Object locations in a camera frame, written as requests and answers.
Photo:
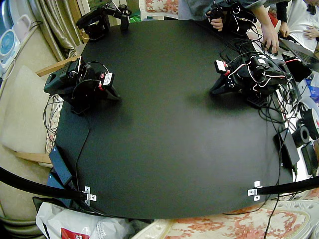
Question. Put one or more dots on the dark-sleeved person's forearm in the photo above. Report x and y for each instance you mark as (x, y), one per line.
(282, 11)

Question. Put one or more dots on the grey-shirted person's left hand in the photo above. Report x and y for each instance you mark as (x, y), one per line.
(271, 37)

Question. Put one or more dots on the black tape roll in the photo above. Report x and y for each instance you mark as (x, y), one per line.
(296, 139)

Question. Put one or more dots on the white garment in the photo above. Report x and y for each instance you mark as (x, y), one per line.
(297, 17)

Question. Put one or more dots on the wooden chair frame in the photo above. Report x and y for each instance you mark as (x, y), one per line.
(49, 68)

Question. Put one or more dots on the black frame bar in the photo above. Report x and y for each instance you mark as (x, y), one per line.
(286, 187)
(37, 185)

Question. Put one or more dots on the white and blue fan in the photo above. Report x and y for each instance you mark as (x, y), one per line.
(7, 44)

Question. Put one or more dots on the white plastic bag red print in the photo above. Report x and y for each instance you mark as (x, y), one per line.
(74, 224)

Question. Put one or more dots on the dark-sleeved person's hand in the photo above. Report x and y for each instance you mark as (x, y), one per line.
(284, 29)

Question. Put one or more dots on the pale small hand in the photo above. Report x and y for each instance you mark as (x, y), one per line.
(312, 32)

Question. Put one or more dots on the pink and white appliance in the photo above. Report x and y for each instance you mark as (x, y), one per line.
(22, 27)

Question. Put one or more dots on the blue cardboard box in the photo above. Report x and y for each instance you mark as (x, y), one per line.
(314, 90)

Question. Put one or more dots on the floral tablecloth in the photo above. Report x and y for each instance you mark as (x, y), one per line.
(51, 139)

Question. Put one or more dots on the black leader arm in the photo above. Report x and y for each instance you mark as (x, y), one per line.
(94, 20)
(215, 12)

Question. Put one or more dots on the white filament spool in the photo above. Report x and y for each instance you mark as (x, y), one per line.
(311, 119)

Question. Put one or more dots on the small black box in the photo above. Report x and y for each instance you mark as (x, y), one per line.
(309, 158)

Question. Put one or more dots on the beige cushion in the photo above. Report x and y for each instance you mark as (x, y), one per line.
(22, 112)

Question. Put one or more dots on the floral chair white frame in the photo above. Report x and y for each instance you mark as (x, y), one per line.
(224, 226)

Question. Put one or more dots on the blue-black power brick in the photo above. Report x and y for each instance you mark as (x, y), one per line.
(59, 164)
(53, 181)

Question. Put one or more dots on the grey-shirted person's left forearm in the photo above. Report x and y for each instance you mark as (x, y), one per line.
(263, 16)

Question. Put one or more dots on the green object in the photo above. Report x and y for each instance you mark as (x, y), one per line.
(135, 18)

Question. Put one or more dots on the large black power brick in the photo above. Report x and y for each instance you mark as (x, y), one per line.
(289, 147)

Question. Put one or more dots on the floral chair backrest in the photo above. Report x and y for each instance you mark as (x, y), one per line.
(159, 6)

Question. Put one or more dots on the black computer mouse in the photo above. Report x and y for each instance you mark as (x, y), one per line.
(273, 53)

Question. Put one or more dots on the black table mat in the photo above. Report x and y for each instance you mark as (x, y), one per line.
(162, 124)

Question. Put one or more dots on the black follower arm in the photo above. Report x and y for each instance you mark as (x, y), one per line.
(269, 89)
(59, 82)

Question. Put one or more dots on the beige curtain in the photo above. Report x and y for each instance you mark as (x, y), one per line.
(54, 27)

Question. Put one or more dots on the dark laptop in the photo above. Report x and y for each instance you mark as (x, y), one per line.
(301, 53)

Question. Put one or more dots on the grey-shirted person's right hand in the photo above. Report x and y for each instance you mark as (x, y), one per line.
(217, 24)

